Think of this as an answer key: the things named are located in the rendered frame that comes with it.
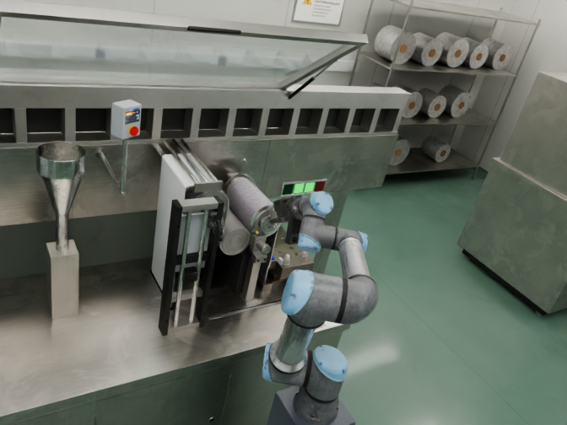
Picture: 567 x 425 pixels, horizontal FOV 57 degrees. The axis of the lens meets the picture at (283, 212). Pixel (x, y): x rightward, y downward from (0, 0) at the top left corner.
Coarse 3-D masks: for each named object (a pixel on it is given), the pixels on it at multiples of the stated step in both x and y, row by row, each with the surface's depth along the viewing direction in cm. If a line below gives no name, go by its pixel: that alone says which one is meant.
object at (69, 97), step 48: (0, 96) 163; (48, 96) 170; (96, 96) 178; (144, 96) 187; (192, 96) 196; (240, 96) 206; (288, 96) 217; (336, 96) 230; (384, 96) 244; (0, 144) 171
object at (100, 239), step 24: (96, 216) 202; (120, 216) 207; (144, 216) 213; (0, 240) 188; (24, 240) 193; (48, 240) 197; (96, 240) 208; (120, 240) 213; (144, 240) 219; (0, 264) 193; (24, 264) 198; (96, 264) 214
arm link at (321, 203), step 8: (320, 192) 168; (304, 200) 173; (312, 200) 168; (320, 200) 167; (328, 200) 169; (304, 208) 171; (312, 208) 169; (320, 208) 167; (328, 208) 168; (320, 216) 169
